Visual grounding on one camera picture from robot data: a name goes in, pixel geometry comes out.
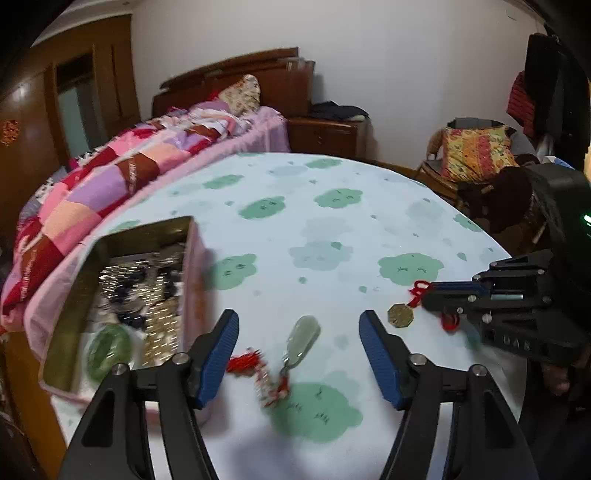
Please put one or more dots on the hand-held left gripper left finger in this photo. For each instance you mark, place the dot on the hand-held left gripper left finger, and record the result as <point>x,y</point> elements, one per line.
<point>217,364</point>

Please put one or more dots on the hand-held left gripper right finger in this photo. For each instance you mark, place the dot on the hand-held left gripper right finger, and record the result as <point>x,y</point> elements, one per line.
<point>378,364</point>

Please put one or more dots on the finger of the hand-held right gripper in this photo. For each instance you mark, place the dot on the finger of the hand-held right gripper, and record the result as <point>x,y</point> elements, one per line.
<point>461,288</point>
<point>452,302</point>

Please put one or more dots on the jade pendant red tassel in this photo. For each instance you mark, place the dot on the jade pendant red tassel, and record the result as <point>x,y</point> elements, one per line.
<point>302,337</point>

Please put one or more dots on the pink tin box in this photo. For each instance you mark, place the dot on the pink tin box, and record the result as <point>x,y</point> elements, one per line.
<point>198,272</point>

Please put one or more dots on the green jade bangle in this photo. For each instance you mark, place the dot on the green jade bangle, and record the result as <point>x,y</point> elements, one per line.
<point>108,353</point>

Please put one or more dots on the dark brown garment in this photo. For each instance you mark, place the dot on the dark brown garment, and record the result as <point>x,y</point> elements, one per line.
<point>501,198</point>

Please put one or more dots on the wicker chair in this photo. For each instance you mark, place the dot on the wicker chair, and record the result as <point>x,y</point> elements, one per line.
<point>438,177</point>

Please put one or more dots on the yellow floral cushion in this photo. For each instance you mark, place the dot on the yellow floral cushion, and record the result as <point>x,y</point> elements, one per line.
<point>480,152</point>

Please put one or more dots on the red plaid cloth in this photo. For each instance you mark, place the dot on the red plaid cloth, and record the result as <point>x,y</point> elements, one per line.
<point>521,99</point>

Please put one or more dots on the black hanging clothes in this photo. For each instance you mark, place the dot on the black hanging clothes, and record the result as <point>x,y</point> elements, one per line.
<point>549,92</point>

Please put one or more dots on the wooden nightstand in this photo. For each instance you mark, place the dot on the wooden nightstand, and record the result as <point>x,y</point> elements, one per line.
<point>328,138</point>

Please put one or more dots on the patchwork quilt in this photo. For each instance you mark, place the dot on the patchwork quilt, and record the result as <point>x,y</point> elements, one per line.
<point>92,194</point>

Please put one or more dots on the dark folded clothes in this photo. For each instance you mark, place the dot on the dark folded clothes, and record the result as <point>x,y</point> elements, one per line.
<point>337,110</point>

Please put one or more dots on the floral pillow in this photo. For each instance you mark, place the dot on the floral pillow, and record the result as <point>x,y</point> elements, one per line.
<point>240,94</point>

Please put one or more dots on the wooden bed headboard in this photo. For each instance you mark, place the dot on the wooden bed headboard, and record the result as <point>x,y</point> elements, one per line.
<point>277,78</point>

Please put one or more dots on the red paper decoration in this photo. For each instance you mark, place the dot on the red paper decoration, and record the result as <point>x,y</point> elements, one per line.
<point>9,133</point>

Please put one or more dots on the wooden wardrobe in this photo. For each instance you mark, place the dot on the wooden wardrobe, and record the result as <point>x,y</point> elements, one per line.
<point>37,92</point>

